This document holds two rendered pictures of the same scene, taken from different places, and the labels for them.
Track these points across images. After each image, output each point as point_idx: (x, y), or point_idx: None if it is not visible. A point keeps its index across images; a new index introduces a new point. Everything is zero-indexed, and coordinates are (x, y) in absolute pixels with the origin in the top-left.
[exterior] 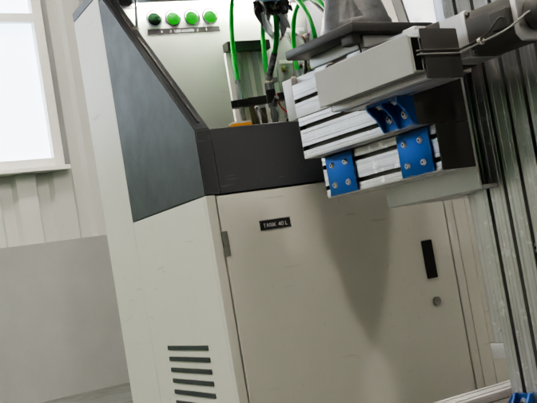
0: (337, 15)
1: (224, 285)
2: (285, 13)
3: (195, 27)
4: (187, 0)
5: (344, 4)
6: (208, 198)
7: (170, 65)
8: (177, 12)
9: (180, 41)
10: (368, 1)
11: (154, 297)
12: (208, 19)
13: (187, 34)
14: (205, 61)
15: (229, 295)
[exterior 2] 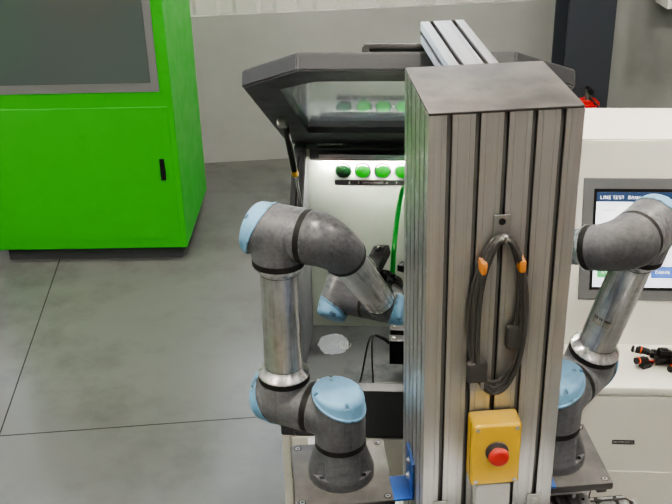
0: (313, 467)
1: (288, 495)
2: (399, 287)
3: (385, 180)
4: (376, 160)
5: (318, 462)
6: (284, 437)
7: (353, 213)
8: (367, 166)
9: (367, 192)
10: (338, 470)
11: None
12: (398, 175)
13: (375, 186)
14: (390, 211)
15: (292, 502)
